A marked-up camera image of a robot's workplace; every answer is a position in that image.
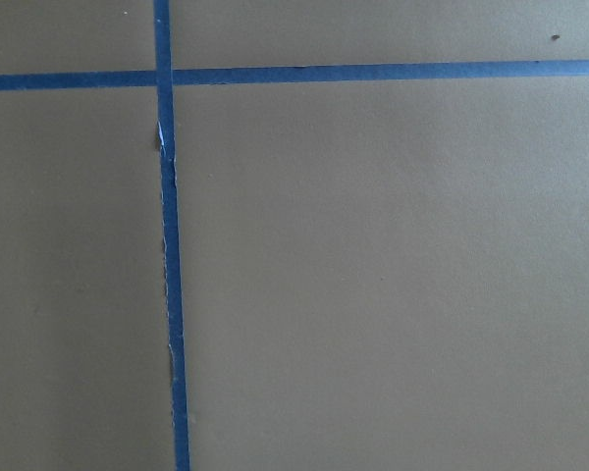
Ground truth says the brown paper table cover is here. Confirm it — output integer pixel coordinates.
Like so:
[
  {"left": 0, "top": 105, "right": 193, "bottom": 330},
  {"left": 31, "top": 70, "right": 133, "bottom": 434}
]
[{"left": 0, "top": 1, "right": 589, "bottom": 470}]

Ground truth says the blue vertical tape strip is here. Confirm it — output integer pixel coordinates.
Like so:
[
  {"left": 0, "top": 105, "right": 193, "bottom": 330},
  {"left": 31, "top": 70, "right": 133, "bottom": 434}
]
[{"left": 153, "top": 1, "right": 191, "bottom": 470}]

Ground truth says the blue horizontal tape strip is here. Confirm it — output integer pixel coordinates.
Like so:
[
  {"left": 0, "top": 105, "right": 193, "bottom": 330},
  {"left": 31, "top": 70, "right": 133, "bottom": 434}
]
[{"left": 0, "top": 60, "right": 589, "bottom": 91}]

